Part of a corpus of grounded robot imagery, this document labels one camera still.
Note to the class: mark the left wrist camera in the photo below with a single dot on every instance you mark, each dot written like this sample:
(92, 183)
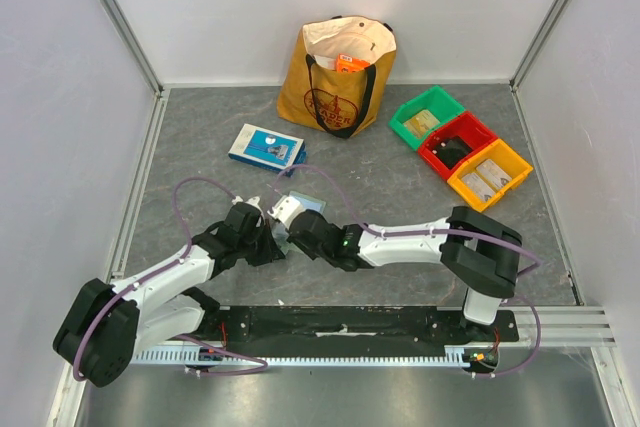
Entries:
(253, 201)

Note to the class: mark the slotted cable duct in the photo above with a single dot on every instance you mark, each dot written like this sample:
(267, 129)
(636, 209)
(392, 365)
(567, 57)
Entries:
(180, 354)

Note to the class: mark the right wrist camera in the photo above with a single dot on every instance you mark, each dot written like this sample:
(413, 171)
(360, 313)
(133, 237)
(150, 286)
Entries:
(286, 210)

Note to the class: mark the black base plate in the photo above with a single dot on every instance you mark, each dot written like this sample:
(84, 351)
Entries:
(429, 323)

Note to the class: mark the brown tote bag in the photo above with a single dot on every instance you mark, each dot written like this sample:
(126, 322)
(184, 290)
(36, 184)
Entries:
(315, 95)

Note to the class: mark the green plastic bin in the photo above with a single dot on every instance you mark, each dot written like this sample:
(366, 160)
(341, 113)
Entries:
(437, 101)

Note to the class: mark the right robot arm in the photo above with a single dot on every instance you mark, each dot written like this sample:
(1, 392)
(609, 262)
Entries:
(480, 251)

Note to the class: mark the gold credit card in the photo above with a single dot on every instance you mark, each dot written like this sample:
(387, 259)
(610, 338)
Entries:
(421, 123)

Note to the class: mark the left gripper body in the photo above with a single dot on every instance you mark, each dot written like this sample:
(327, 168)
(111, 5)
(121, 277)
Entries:
(263, 252)

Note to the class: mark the orange box in bag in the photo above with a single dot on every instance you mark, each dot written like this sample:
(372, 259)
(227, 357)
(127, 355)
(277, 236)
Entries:
(348, 64)

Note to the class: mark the black credit card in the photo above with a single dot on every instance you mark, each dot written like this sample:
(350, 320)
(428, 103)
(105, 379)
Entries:
(452, 151)

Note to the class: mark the yellow plastic bin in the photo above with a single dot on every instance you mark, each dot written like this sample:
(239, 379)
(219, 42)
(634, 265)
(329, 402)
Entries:
(507, 158)

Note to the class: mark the green card holder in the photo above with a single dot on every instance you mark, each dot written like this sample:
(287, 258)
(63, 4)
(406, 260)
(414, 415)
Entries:
(278, 230)

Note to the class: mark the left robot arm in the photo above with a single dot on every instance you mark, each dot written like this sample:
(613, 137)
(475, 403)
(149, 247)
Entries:
(109, 323)

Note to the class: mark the red plastic bin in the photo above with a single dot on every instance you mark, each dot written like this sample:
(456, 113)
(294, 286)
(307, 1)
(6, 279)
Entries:
(468, 127)

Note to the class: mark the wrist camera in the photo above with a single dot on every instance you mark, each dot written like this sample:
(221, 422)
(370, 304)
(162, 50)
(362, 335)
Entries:
(286, 210)
(253, 201)

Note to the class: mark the silver card in yellow bin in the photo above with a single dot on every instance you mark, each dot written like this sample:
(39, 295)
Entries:
(493, 174)

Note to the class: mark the blue white product box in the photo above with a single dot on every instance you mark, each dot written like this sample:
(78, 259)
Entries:
(267, 149)

